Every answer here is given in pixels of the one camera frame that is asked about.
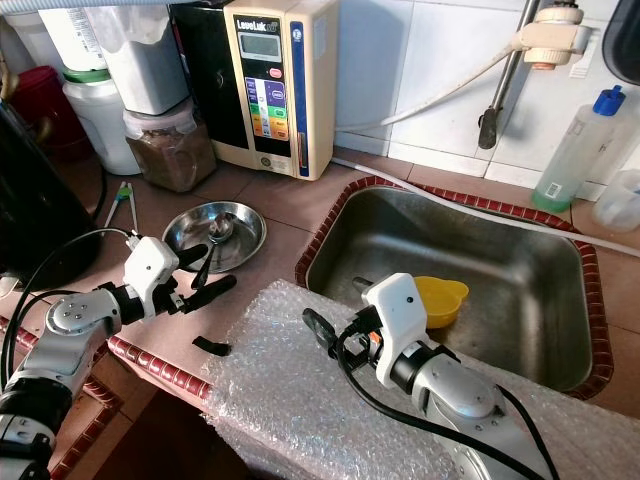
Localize yellow plastic bowl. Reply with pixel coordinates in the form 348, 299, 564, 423
415, 276, 471, 331

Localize shallow steel bowl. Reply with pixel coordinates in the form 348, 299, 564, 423
162, 202, 268, 274

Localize black tape piece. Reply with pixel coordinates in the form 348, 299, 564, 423
193, 337, 234, 357

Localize clear bubble wrap sheet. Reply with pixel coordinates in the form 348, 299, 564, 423
203, 280, 640, 480

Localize clear jar of brown powder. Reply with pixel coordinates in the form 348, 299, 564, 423
125, 100, 218, 194

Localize steel sink basin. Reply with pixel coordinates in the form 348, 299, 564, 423
305, 185, 596, 393

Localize black electric kettle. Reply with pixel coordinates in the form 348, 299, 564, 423
0, 95, 106, 291

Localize white jar with green lid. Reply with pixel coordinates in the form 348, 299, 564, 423
60, 68, 141, 178

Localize cream and black water ionizer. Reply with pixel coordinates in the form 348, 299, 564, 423
170, 0, 341, 183

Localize translucent white plastic container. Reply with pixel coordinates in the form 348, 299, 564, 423
95, 5, 191, 118

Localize steel tap pipe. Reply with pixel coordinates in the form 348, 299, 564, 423
478, 0, 546, 151

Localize red plastic container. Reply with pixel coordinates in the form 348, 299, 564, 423
15, 65, 76, 161

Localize clear bottle with blue cap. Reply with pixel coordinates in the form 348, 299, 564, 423
532, 85, 629, 214

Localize white labelled bottle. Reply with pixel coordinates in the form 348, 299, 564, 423
40, 5, 111, 76

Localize clear plastic cup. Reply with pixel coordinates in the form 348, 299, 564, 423
592, 168, 640, 233

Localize cream tap diverter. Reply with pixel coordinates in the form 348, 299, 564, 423
518, 5, 593, 71

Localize black hanging pan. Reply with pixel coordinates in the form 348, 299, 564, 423
600, 0, 640, 59

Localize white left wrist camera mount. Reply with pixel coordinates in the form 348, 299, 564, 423
122, 236, 183, 321

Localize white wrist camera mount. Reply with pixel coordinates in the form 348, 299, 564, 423
363, 272, 433, 361
122, 236, 183, 321

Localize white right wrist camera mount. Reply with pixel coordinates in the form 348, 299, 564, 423
363, 272, 433, 361

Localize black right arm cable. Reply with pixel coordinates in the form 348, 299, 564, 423
345, 330, 561, 480

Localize green-handled steel tongs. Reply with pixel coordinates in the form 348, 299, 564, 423
105, 180, 143, 236

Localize thin white hose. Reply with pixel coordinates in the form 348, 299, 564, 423
330, 157, 640, 246

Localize white hose to tap diverter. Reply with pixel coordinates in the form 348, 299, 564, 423
335, 30, 531, 136

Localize grey corrugated hose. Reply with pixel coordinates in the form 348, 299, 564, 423
0, 0, 171, 16

